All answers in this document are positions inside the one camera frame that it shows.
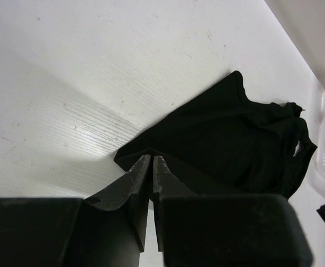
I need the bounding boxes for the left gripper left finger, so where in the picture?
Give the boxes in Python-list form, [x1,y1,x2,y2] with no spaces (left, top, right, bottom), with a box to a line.
[85,155,151,252]

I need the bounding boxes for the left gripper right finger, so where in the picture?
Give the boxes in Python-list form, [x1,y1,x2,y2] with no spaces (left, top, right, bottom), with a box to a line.
[152,156,204,253]

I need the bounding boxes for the black tank top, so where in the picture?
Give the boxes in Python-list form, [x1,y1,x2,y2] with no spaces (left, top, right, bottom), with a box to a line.
[114,71,317,198]

